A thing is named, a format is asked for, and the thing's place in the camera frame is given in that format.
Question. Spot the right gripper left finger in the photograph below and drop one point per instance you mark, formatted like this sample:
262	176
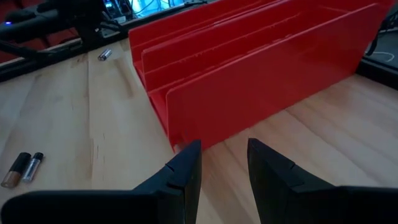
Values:
155	205

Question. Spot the red plastic bin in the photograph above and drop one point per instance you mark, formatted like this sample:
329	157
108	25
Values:
264	93
161	37

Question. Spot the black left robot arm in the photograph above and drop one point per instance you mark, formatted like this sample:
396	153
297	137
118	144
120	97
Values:
37	25

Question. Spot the black copper AA battery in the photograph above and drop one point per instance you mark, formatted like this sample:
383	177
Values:
14	174

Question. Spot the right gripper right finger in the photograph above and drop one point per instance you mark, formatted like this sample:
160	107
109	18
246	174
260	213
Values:
295	199

